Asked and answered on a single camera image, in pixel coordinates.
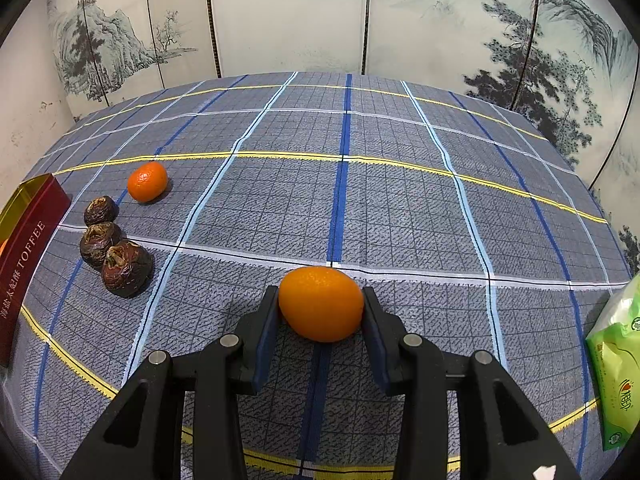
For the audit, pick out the mandarin orange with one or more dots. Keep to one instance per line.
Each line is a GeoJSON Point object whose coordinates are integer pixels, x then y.
{"type": "Point", "coordinates": [147, 182]}
{"type": "Point", "coordinates": [320, 305]}

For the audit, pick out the green tissue packet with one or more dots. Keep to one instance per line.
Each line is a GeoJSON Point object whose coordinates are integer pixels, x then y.
{"type": "Point", "coordinates": [617, 360]}

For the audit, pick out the blue plaid tablecloth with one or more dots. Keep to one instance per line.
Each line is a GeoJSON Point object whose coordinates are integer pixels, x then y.
{"type": "Point", "coordinates": [400, 210]}

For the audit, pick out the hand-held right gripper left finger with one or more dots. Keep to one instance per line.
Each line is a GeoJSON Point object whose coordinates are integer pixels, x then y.
{"type": "Point", "coordinates": [265, 340]}

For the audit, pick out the red and gold tin box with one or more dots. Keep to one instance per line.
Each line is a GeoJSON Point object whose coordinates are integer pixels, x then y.
{"type": "Point", "coordinates": [30, 260]}

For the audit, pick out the dark brown water chestnut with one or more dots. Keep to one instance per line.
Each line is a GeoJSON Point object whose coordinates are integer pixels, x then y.
{"type": "Point", "coordinates": [101, 211]}
{"type": "Point", "coordinates": [99, 245]}
{"type": "Point", "coordinates": [127, 270]}

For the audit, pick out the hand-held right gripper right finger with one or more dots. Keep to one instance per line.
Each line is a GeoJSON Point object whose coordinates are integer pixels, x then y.
{"type": "Point", "coordinates": [377, 345]}

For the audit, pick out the landscape painted folding screen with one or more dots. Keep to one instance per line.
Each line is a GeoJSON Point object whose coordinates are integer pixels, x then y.
{"type": "Point", "coordinates": [300, 10]}

